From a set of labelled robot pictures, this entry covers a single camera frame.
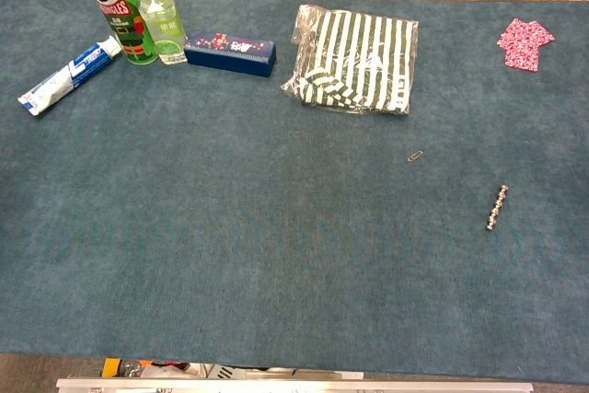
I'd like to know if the clear lime drink bottle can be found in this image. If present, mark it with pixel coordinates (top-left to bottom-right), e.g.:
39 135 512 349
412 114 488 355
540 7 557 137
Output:
135 0 190 66

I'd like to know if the silver metal bead chain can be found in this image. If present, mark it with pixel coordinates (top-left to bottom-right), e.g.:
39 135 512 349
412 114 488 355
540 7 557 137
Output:
485 183 510 232

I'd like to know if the green Pringles can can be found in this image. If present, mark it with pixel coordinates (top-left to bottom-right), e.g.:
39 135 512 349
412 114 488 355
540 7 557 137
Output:
67 0 160 66

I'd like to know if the dark blue printed box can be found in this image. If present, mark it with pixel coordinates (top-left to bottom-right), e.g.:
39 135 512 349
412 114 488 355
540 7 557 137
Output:
183 30 278 78

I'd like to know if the bagged green white striped garment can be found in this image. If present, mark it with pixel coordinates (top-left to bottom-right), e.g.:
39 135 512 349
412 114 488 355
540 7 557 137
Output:
280 4 421 119

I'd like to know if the pink patterned paper packet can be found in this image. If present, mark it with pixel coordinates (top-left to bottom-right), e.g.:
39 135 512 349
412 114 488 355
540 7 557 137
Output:
496 17 556 73

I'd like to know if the aluminium profile rail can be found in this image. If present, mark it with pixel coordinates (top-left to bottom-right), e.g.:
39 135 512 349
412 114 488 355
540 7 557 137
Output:
55 377 535 393

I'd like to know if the white blue toothpaste tube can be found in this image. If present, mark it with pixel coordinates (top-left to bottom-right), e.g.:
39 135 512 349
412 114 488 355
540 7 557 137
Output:
17 35 123 117

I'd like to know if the teal felt table mat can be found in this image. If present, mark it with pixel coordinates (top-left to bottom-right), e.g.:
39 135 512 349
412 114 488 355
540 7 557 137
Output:
0 0 589 386

